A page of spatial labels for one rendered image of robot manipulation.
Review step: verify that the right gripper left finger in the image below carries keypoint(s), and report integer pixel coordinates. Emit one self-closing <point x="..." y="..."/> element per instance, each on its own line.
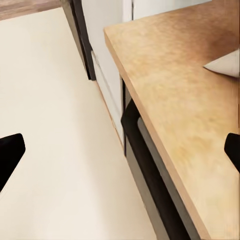
<point x="12" y="148"/>

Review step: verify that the countertop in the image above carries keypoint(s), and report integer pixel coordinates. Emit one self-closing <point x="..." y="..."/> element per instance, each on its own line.
<point x="188" y="109"/>

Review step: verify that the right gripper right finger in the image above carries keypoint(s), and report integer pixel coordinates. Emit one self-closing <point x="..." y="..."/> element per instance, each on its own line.
<point x="232" y="149"/>

